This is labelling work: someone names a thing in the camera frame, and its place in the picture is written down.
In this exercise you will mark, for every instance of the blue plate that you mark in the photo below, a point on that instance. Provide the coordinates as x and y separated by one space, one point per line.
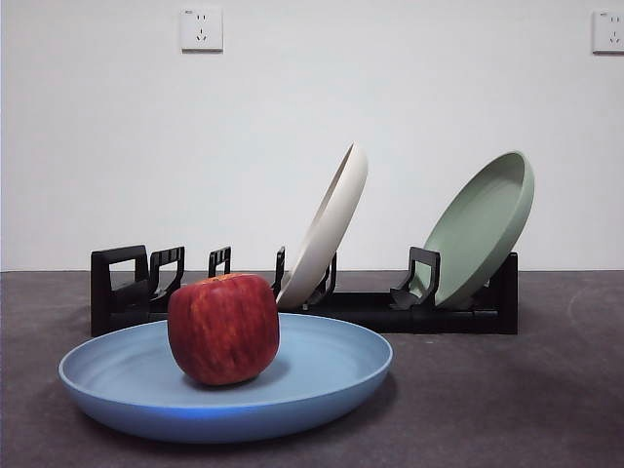
322 356

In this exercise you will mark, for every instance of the red apple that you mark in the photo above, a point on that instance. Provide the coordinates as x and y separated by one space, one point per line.
223 331

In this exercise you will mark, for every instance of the beige plate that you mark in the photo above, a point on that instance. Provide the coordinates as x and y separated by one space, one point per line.
326 244

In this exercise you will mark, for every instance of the black plate rack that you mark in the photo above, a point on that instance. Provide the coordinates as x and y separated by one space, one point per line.
439 323

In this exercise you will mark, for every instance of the green plate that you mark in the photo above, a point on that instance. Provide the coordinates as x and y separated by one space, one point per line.
480 224

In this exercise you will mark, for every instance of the white wall socket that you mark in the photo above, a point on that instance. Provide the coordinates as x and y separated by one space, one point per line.
202 29
610 31

